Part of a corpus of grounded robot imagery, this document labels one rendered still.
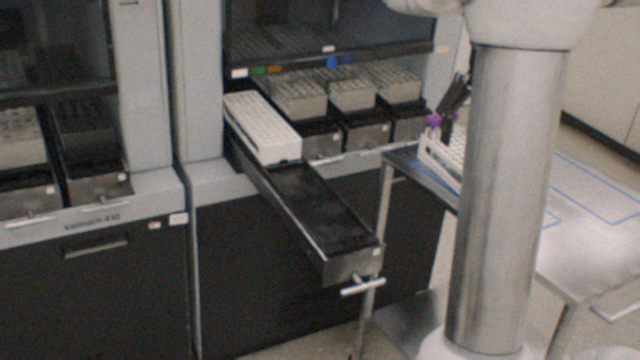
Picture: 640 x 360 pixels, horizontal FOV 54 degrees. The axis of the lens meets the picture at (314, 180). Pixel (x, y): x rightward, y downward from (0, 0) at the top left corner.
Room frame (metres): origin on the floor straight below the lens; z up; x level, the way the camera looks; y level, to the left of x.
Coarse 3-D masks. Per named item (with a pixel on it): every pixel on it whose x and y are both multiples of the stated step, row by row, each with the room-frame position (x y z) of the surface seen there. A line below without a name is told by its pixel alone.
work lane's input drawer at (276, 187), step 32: (224, 128) 1.43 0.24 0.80; (256, 160) 1.26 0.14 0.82; (288, 160) 1.27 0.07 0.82; (288, 192) 1.16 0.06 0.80; (320, 192) 1.17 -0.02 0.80; (288, 224) 1.07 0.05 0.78; (320, 224) 1.05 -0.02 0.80; (352, 224) 1.06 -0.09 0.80; (320, 256) 0.95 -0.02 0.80; (352, 256) 0.96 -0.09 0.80; (352, 288) 0.91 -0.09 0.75
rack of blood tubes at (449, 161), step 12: (420, 144) 1.33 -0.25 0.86; (432, 144) 1.29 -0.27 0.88; (456, 144) 1.30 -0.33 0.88; (420, 156) 1.32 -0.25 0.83; (432, 156) 1.30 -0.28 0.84; (444, 156) 1.24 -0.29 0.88; (456, 156) 1.24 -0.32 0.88; (432, 168) 1.27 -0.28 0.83; (444, 168) 1.25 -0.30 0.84; (456, 168) 1.20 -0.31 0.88; (444, 180) 1.23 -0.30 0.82; (456, 180) 1.23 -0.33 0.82
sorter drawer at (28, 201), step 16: (32, 176) 1.12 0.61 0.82; (48, 176) 1.13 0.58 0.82; (0, 192) 1.07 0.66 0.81; (16, 192) 1.08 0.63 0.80; (32, 192) 1.09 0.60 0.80; (48, 192) 1.11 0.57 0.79; (0, 208) 1.06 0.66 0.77; (16, 208) 1.07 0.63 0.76; (32, 208) 1.09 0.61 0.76; (48, 208) 1.10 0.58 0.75; (16, 224) 1.03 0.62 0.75; (32, 224) 1.05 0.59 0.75
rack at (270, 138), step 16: (224, 96) 1.50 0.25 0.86; (240, 96) 1.52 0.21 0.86; (256, 96) 1.52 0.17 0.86; (224, 112) 1.48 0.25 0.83; (240, 112) 1.42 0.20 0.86; (256, 112) 1.42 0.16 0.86; (272, 112) 1.43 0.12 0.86; (240, 128) 1.41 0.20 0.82; (256, 128) 1.34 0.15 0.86; (272, 128) 1.34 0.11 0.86; (288, 128) 1.34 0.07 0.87; (256, 144) 1.35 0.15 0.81; (272, 144) 1.26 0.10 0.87; (288, 144) 1.27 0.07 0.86; (272, 160) 1.25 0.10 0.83
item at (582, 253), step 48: (384, 192) 1.33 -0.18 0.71; (432, 192) 1.18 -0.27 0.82; (576, 192) 1.23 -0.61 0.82; (624, 192) 1.24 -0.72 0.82; (576, 240) 1.04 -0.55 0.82; (624, 240) 1.05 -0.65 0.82; (432, 288) 1.47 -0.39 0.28; (576, 288) 0.89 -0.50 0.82; (384, 336) 1.27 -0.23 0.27; (528, 336) 1.30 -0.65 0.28
